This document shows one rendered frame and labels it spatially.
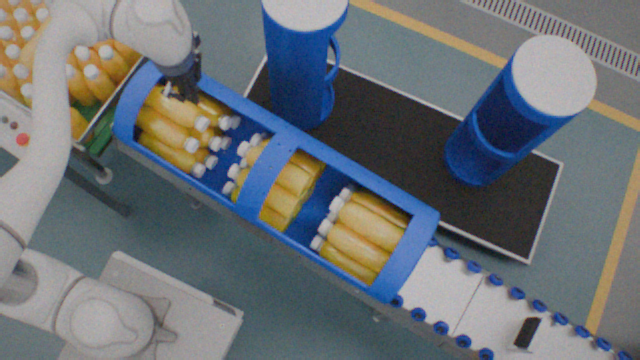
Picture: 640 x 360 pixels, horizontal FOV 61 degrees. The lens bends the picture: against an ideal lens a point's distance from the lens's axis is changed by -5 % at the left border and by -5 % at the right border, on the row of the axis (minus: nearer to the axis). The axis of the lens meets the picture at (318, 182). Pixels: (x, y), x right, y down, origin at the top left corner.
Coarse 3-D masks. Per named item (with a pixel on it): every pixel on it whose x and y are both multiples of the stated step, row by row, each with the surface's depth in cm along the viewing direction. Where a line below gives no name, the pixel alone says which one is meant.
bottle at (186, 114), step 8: (152, 88) 149; (160, 88) 150; (152, 96) 149; (160, 96) 149; (152, 104) 150; (160, 104) 149; (168, 104) 148; (176, 104) 148; (184, 104) 148; (192, 104) 150; (160, 112) 150; (168, 112) 149; (176, 112) 148; (184, 112) 148; (192, 112) 148; (200, 112) 151; (176, 120) 149; (184, 120) 148; (192, 120) 149
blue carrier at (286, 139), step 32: (128, 96) 144; (224, 96) 148; (128, 128) 147; (256, 128) 166; (288, 128) 148; (160, 160) 150; (224, 160) 169; (256, 160) 140; (256, 192) 141; (320, 192) 166; (384, 192) 142; (256, 224) 149; (320, 224) 164; (416, 224) 138; (416, 256) 136; (384, 288) 139
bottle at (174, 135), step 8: (144, 104) 153; (144, 112) 152; (152, 112) 152; (136, 120) 152; (144, 120) 151; (152, 120) 151; (160, 120) 151; (168, 120) 152; (144, 128) 153; (152, 128) 151; (160, 128) 151; (168, 128) 151; (176, 128) 151; (184, 128) 153; (160, 136) 151; (168, 136) 151; (176, 136) 151; (184, 136) 151; (168, 144) 152; (176, 144) 151; (184, 144) 152
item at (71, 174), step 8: (72, 168) 193; (64, 176) 191; (72, 176) 196; (80, 176) 201; (80, 184) 204; (88, 184) 210; (88, 192) 214; (96, 192) 220; (104, 200) 231; (112, 200) 238; (112, 208) 242; (120, 208) 250
